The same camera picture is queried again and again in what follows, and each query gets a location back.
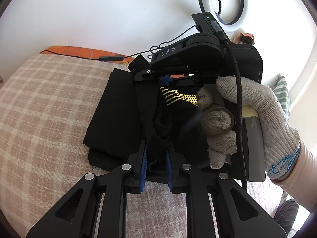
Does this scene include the black pants with yellow stripes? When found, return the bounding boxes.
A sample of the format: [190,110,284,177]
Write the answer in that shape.
[83,56,210,183]

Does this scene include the right forearm pink sleeve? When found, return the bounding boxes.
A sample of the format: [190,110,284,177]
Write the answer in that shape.
[272,141,317,212]

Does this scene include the right hand white knit glove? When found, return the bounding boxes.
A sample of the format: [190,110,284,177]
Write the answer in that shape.
[197,77,300,179]

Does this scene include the dark striped cloth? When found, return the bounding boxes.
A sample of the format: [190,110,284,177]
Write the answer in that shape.
[273,199,299,235]

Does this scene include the white green patterned pillow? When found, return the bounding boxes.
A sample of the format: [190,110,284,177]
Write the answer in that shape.
[272,75,291,120]

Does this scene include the orange floral bed sheet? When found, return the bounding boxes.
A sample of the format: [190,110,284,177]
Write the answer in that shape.
[39,45,185,79]

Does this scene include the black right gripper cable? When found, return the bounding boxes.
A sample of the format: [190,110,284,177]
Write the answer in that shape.
[210,20,248,191]

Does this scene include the white ring light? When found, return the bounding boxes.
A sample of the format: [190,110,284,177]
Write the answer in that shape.
[198,0,248,33]

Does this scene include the black ring light cable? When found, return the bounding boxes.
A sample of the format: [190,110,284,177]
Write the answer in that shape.
[39,24,196,62]

